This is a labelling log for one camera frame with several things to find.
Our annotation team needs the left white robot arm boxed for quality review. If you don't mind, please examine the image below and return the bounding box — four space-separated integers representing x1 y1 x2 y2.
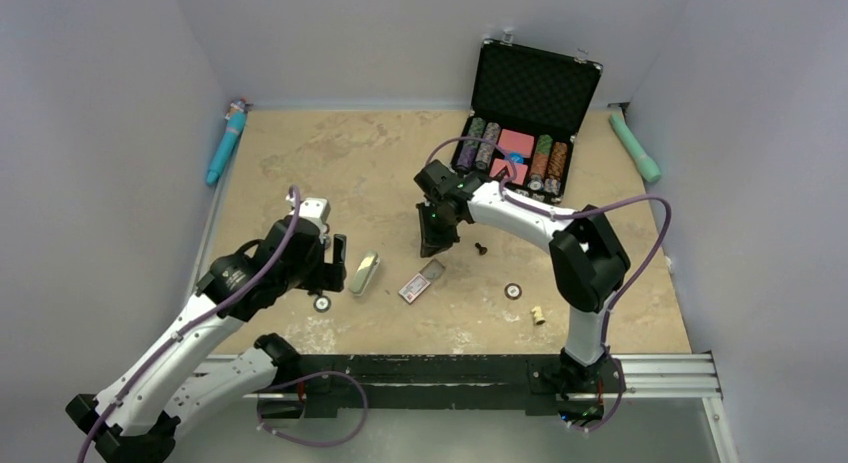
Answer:
65 207 347 462

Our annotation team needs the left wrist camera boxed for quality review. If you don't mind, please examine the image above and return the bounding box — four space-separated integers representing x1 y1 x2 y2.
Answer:
290 197 331 244

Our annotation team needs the green cylindrical toy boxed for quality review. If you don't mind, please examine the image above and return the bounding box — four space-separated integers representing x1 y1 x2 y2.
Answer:
608 113 662 183

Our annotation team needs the black white poker chip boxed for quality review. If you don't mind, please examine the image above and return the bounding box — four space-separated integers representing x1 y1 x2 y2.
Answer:
313 295 332 313

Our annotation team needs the blue cylindrical toy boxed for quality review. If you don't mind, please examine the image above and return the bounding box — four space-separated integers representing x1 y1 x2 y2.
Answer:
205 98 250 186

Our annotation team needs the cream chess piece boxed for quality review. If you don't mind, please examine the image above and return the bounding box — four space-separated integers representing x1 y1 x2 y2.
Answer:
530 306 546 326

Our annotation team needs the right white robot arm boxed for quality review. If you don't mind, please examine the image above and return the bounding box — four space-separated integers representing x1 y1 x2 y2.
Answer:
414 160 631 392

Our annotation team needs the red staple box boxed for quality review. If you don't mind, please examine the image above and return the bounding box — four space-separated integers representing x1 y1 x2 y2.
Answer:
398 258 446 304

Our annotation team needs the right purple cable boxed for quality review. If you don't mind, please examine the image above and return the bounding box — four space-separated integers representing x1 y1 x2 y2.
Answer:
423 136 674 435

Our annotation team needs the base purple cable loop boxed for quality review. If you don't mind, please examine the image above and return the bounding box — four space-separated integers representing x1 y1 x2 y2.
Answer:
254 369 371 448

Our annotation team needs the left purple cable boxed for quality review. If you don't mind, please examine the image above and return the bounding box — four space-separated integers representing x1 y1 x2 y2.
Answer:
76 184 303 463

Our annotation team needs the black poker chip case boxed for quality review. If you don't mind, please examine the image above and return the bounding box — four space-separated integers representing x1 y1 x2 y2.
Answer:
451 39 604 203

